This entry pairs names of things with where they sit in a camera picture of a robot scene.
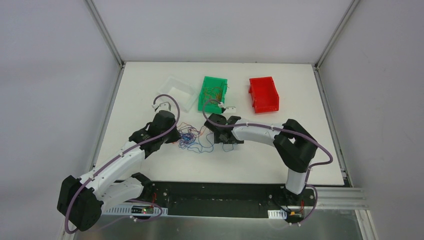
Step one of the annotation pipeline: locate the blue wire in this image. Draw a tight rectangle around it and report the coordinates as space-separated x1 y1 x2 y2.
177 127 236 155

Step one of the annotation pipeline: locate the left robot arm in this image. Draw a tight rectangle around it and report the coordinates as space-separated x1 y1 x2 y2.
57 110 180 234

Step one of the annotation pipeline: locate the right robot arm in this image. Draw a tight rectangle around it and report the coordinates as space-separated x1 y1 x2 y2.
204 113 318 205

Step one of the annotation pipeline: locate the clear plastic bin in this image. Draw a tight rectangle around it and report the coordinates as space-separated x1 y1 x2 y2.
158 76 199 113

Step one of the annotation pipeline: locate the green plastic bin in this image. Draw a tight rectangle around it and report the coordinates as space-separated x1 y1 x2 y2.
197 76 228 114

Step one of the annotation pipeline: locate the red plastic bin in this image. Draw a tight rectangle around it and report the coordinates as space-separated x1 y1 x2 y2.
248 76 280 114

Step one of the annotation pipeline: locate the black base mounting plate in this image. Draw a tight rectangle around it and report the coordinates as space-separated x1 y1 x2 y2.
137 181 316 219

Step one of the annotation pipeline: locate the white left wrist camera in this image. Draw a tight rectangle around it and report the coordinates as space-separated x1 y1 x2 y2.
152 101 172 112

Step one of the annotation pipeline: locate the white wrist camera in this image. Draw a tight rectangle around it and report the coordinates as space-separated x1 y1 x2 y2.
152 101 172 112
218 102 237 114

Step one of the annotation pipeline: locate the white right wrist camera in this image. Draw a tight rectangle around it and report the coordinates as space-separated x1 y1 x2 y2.
218 102 237 114

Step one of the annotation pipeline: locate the left aluminium frame post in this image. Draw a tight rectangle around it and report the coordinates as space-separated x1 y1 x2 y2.
84 0 125 69

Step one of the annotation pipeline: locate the aluminium frame post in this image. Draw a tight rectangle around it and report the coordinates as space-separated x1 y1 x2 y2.
314 0 362 71
84 0 125 69

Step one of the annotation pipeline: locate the left white cable duct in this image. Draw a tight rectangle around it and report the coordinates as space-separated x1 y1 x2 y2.
102 204 168 217

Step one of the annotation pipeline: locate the white cable duct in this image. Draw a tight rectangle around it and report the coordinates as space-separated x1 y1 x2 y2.
102 204 168 217
267 209 287 220

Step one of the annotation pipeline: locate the right white cable duct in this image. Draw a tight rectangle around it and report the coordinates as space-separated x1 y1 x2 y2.
267 209 287 220

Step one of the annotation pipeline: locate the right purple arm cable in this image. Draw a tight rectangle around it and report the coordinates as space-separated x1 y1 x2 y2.
202 99 334 226

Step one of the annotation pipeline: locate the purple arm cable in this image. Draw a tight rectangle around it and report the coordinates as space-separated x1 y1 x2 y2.
202 99 334 226
63 94 181 235

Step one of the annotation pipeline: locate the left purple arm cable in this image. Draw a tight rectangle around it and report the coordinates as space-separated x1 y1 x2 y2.
63 94 181 235

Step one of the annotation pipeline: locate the right aluminium frame post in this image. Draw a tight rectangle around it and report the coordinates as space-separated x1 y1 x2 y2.
314 0 362 71

